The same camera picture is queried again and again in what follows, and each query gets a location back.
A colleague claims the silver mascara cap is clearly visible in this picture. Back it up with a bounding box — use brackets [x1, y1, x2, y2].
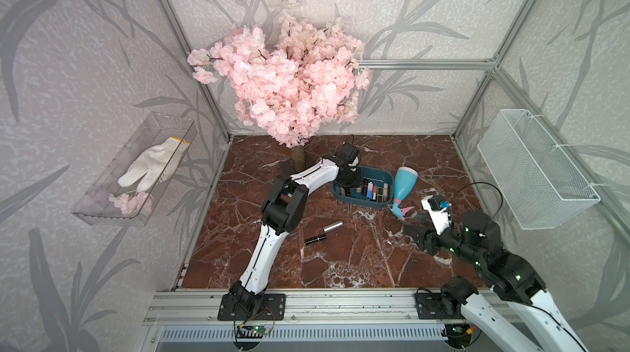
[323, 222, 344, 234]

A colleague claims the right circuit board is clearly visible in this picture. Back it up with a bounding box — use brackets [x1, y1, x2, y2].
[443, 323, 477, 340]

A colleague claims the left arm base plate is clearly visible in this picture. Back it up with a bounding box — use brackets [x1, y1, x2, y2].
[218, 294, 286, 322]

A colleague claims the teal plastic storage box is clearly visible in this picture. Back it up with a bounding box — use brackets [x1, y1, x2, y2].
[331, 166, 394, 209]

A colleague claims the pink cherry blossom tree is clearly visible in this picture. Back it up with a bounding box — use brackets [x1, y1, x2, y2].
[186, 0, 371, 172]

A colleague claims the aluminium front rail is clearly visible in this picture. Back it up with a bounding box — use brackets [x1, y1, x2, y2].
[142, 288, 463, 326]

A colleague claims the circuit board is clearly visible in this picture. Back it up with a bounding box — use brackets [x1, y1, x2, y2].
[443, 323, 477, 340]
[236, 325, 274, 340]

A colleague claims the left circuit board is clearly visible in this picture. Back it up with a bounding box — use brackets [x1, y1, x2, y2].
[236, 325, 274, 340]

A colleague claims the white work glove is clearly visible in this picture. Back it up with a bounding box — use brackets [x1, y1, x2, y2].
[117, 137, 190, 192]

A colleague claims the black silver mascara tube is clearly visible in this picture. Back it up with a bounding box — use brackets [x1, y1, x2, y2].
[304, 234, 327, 245]

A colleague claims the white wire mesh basket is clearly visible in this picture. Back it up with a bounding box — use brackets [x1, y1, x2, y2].
[477, 109, 600, 230]

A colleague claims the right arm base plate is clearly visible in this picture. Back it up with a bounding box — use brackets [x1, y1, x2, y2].
[414, 288, 458, 319]

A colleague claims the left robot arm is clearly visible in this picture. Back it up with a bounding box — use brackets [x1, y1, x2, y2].
[228, 141, 363, 317]

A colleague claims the clear acrylic wall tray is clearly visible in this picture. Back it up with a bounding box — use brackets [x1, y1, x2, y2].
[71, 112, 198, 227]

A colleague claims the pink flower sprig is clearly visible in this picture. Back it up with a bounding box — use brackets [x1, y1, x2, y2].
[108, 191, 154, 217]

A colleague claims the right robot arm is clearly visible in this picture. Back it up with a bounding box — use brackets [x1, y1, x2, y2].
[404, 194, 587, 351]

